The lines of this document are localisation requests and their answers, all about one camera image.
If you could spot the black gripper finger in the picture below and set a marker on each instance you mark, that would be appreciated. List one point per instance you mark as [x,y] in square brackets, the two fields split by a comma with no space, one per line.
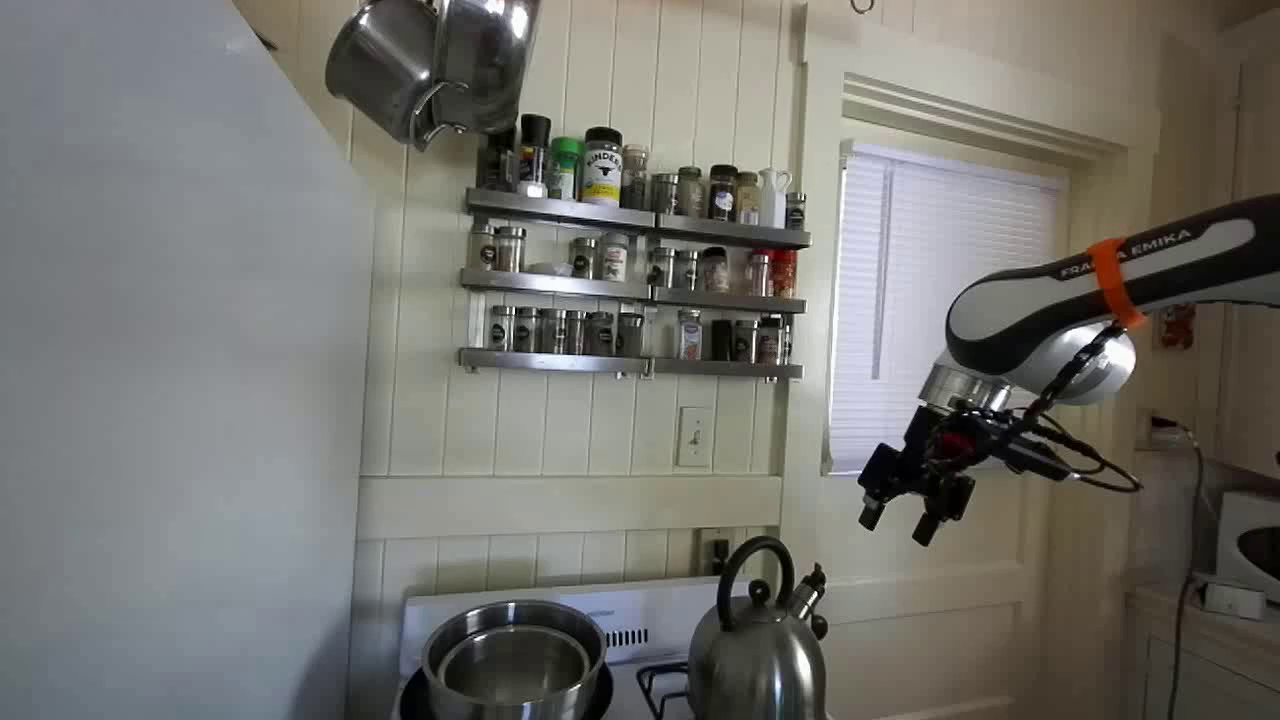
[931,523]
[875,511]

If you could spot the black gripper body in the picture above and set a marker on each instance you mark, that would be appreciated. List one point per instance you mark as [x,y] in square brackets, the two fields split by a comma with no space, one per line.
[939,452]

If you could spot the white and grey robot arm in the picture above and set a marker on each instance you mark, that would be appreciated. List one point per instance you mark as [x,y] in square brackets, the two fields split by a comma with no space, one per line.
[1026,337]

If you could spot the white gas stove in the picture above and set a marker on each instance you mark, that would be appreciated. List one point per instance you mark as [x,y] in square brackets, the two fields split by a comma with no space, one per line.
[646,621]

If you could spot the steel saucepan on stove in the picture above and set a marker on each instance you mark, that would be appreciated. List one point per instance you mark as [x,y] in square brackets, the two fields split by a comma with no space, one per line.
[512,660]

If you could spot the white window blind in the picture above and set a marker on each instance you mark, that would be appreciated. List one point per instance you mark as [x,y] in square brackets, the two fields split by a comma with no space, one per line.
[912,229]

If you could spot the red McCormick cinnamon jar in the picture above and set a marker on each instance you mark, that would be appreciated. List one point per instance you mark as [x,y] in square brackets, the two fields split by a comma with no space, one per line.
[782,271]

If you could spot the middle metal spice shelf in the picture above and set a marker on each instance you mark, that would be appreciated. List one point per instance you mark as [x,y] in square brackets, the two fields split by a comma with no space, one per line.
[625,292]

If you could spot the metal spice shelf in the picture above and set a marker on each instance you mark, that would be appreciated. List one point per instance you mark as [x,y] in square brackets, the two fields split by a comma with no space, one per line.
[616,366]
[625,292]
[509,207]

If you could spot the bottom metal spice shelf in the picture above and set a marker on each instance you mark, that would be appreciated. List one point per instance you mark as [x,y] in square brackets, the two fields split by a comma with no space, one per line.
[616,366]

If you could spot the white label spice bottle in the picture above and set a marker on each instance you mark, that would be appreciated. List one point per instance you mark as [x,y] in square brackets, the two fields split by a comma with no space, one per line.
[600,166]

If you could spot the green lid spice jar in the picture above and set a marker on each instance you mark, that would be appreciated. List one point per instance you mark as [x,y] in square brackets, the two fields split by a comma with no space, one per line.
[565,166]

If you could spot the top metal spice shelf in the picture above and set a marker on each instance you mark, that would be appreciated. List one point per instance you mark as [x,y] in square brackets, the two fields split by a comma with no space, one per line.
[509,207]

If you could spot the hanging steel bowl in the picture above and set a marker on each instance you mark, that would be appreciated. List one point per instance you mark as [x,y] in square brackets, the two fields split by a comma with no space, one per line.
[483,55]

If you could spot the hanging steel pot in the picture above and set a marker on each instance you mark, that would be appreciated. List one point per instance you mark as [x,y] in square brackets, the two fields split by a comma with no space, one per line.
[387,67]

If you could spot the white refrigerator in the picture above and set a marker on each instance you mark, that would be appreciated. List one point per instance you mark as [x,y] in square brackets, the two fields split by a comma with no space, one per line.
[185,275]

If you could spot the wall power outlet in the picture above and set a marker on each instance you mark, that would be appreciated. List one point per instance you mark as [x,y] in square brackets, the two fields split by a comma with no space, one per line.
[714,554]

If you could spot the white light switch plate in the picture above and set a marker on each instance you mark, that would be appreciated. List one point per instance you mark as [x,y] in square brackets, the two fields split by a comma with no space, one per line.
[695,447]

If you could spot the steel kettle with black handle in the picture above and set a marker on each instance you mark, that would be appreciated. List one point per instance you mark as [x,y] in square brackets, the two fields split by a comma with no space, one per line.
[757,652]

